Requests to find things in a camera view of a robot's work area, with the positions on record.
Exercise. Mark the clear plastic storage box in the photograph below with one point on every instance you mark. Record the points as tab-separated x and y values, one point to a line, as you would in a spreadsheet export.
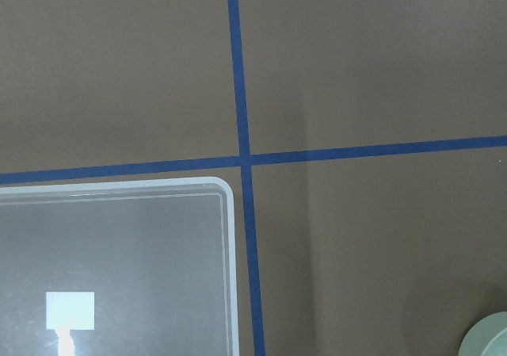
119	268

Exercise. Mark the pale green bowl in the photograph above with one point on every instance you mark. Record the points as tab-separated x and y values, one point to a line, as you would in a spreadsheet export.
486	338

